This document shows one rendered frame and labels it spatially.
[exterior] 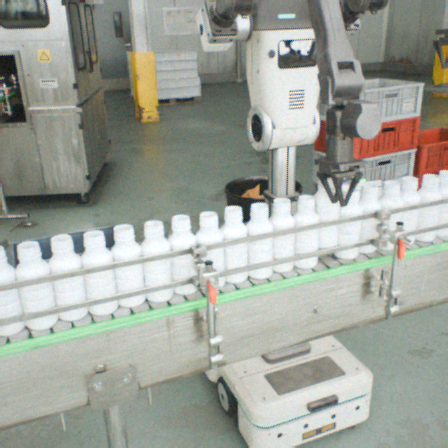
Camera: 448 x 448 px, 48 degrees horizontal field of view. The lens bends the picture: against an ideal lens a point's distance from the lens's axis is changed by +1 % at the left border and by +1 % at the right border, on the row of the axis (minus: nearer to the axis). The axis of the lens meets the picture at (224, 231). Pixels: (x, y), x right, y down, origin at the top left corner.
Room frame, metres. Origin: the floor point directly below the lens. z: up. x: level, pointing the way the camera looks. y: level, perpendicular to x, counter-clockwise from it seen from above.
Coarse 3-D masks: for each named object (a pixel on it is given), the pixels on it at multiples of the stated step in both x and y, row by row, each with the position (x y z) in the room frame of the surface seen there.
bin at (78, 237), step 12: (96, 228) 1.43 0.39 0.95; (108, 228) 1.44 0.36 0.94; (24, 240) 1.35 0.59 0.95; (36, 240) 1.36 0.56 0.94; (48, 240) 1.38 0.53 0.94; (108, 240) 1.44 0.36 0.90; (12, 252) 1.27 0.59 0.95; (48, 252) 1.38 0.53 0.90; (84, 252) 1.41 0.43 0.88; (12, 264) 1.19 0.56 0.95
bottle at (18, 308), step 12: (0, 252) 0.81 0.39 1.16; (0, 264) 0.80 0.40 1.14; (0, 276) 0.79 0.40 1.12; (12, 276) 0.80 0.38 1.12; (0, 300) 0.78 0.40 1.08; (12, 300) 0.79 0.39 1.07; (0, 312) 0.78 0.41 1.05; (12, 312) 0.79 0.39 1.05; (12, 324) 0.79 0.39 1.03; (24, 324) 0.81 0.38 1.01; (0, 336) 0.79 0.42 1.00
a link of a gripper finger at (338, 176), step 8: (320, 168) 1.05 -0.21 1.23; (328, 168) 1.02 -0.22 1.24; (336, 176) 0.99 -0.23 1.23; (344, 176) 1.00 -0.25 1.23; (352, 176) 1.01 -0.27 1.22; (360, 176) 1.01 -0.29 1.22; (336, 184) 1.00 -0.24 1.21; (352, 184) 1.02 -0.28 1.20; (336, 192) 1.01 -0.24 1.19; (352, 192) 1.02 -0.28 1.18; (344, 200) 1.01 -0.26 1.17
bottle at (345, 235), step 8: (344, 192) 1.08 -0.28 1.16; (352, 200) 1.07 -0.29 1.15; (344, 208) 1.07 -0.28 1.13; (352, 208) 1.07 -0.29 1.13; (360, 208) 1.08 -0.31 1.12; (344, 216) 1.06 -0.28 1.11; (344, 224) 1.06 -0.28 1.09; (352, 224) 1.06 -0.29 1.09; (360, 224) 1.07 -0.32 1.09; (344, 232) 1.06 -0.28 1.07; (352, 232) 1.06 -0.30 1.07; (360, 232) 1.08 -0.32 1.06; (344, 240) 1.06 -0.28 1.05; (352, 240) 1.06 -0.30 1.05; (344, 256) 1.06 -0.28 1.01; (352, 256) 1.06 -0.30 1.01
